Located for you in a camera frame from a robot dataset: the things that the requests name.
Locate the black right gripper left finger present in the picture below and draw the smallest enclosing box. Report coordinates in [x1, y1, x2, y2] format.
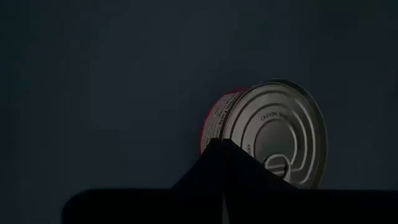
[62, 138, 224, 224]

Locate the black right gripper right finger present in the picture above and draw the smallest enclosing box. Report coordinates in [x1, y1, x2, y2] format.
[221, 138, 398, 224]

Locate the red label pull-tab can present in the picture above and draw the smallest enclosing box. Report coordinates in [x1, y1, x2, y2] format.
[198, 78, 329, 190]

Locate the blue table mat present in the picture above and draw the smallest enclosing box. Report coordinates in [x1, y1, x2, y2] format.
[0, 0, 398, 224]

